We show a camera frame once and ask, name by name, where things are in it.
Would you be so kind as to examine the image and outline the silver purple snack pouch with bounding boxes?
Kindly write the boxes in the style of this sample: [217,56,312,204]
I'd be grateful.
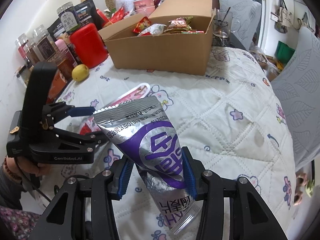
[93,96,201,235]

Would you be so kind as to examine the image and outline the red gold snack packet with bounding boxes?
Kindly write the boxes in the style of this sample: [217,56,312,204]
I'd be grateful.
[132,16,151,34]

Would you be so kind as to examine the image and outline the dark cereal snack bag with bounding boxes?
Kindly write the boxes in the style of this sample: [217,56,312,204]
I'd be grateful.
[164,16,193,33]

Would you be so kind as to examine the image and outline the red ketchup-style sachet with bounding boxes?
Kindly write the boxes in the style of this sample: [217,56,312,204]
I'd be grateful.
[181,30,204,34]

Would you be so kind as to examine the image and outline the person's left hand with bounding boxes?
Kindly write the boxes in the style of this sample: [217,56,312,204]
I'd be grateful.
[3,156,51,178]

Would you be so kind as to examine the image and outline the yellow-green lemon fruit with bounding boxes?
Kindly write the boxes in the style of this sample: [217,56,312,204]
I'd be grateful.
[72,64,89,82]

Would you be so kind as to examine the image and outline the clear spice jar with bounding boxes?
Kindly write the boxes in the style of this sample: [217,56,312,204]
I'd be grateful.
[33,25,59,62]

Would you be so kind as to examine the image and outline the red plastic canister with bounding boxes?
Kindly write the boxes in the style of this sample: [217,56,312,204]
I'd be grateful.
[70,23,108,69]

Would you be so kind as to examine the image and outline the dark-labelled jar on canister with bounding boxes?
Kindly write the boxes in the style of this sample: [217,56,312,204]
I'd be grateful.
[56,2,81,35]

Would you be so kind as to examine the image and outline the black coffee bag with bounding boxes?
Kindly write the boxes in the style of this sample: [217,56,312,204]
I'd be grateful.
[47,0,103,40]

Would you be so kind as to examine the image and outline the white foam board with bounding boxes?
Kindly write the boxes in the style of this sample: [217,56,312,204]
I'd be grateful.
[26,0,80,36]

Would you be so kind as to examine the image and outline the brown cardboard box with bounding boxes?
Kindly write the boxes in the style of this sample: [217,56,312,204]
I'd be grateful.
[99,0,215,75]

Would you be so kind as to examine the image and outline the pink paper cups stack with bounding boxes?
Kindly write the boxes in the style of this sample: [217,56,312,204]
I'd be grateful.
[133,0,155,17]

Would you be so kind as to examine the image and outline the grey covered near chair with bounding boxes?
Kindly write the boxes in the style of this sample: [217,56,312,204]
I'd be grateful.
[271,27,319,171]

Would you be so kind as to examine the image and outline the grey covered chair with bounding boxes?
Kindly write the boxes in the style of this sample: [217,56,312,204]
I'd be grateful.
[219,0,262,50]
[271,27,319,171]

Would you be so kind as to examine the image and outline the green bag on floor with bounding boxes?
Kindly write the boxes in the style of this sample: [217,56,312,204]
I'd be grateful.
[276,41,295,64]

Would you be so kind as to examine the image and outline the glass mug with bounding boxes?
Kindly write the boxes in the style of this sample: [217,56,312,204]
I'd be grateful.
[213,8,241,38]

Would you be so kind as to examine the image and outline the grey covered far chair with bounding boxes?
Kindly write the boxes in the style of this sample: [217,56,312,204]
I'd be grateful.
[219,0,262,50]

